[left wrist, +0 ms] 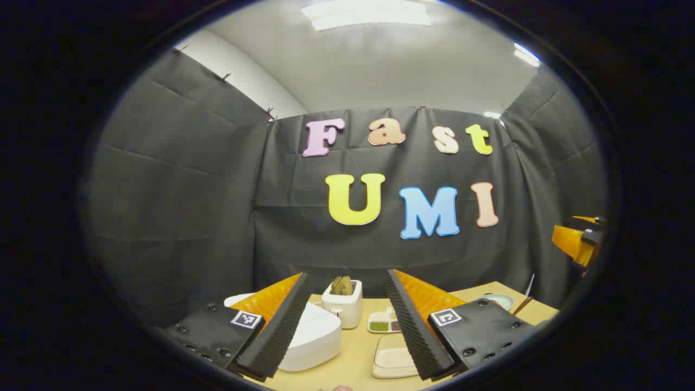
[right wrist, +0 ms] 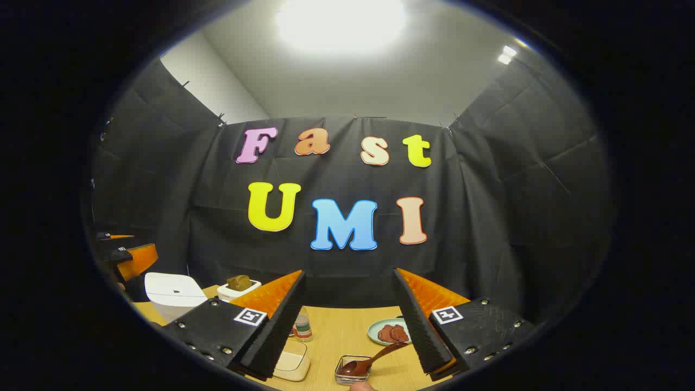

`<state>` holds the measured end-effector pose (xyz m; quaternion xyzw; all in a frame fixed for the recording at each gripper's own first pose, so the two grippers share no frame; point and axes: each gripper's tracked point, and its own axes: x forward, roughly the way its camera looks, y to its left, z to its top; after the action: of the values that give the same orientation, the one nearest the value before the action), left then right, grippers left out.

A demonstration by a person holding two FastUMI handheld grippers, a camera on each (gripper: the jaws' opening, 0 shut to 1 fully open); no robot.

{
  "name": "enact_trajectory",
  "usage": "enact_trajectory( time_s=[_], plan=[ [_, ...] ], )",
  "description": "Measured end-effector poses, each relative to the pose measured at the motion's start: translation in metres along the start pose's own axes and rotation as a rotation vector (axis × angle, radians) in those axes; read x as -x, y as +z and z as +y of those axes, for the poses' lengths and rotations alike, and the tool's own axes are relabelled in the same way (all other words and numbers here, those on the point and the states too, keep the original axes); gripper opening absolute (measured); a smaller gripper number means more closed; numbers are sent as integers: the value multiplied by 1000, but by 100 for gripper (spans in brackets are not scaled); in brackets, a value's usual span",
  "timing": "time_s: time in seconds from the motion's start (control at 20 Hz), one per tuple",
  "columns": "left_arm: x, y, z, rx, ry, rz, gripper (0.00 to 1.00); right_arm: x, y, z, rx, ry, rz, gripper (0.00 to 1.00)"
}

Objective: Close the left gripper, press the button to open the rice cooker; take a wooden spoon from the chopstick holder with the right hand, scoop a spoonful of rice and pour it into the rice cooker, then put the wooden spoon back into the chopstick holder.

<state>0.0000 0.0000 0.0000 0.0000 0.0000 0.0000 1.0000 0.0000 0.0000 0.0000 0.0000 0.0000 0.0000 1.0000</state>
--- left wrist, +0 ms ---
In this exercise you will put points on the small ceiling light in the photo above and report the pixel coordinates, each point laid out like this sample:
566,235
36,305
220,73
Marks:
526,54
491,114

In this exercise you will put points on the pale green plate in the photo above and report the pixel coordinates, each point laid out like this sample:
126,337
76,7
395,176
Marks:
500,301

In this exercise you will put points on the large ceiling light panel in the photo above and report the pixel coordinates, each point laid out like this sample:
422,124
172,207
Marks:
366,13

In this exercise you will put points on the small metal cloth clip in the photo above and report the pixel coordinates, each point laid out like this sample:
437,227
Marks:
270,114
179,50
225,77

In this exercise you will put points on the brown wooden spoon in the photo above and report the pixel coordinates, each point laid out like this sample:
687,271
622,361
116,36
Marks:
523,307

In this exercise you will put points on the cream rectangular tray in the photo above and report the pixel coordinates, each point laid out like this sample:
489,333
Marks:
393,358

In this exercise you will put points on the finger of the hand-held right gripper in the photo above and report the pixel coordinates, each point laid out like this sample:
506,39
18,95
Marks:
566,241

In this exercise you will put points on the white divided dish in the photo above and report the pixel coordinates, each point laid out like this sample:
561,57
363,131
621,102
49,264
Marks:
380,317

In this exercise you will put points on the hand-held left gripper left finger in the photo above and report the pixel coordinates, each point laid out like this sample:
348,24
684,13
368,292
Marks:
282,326

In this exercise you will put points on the white toaster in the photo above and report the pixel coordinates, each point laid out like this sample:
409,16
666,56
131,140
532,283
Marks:
345,309

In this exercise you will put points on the white rice cooker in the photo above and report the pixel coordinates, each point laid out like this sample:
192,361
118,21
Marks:
315,336

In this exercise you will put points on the brown bread slice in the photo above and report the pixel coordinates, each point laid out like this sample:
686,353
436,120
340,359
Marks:
335,287
347,285

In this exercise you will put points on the pile of green beans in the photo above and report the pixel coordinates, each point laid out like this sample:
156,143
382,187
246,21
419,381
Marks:
379,326

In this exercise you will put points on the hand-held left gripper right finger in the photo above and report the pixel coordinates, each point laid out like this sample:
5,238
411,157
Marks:
410,326

